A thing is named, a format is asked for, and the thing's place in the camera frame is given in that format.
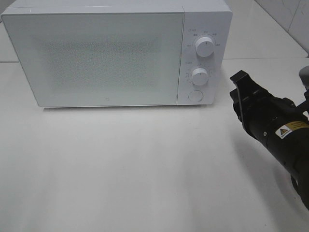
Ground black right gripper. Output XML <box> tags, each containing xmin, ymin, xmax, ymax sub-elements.
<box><xmin>230</xmin><ymin>70</ymin><xmax>295</xmax><ymax>140</ymax></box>

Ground round white door button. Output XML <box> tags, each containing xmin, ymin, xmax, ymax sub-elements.
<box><xmin>188</xmin><ymin>90</ymin><xmax>204</xmax><ymax>102</ymax></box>

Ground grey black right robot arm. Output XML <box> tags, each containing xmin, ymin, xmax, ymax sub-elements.
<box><xmin>230</xmin><ymin>70</ymin><xmax>309</xmax><ymax>207</ymax></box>

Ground lower white microwave knob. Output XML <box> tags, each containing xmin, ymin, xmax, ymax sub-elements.
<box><xmin>191</xmin><ymin>68</ymin><xmax>209</xmax><ymax>86</ymax></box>

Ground white microwave knob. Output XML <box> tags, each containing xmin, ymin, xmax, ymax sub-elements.
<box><xmin>191</xmin><ymin>68</ymin><xmax>209</xmax><ymax>86</ymax></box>
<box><xmin>195</xmin><ymin>35</ymin><xmax>215</xmax><ymax>58</ymax></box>

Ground upper white microwave knob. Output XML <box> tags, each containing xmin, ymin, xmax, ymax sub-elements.
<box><xmin>195</xmin><ymin>35</ymin><xmax>215</xmax><ymax>58</ymax></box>

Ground white microwave oven body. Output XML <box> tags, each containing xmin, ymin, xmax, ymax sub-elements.
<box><xmin>1</xmin><ymin>0</ymin><xmax>232</xmax><ymax>106</ymax></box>

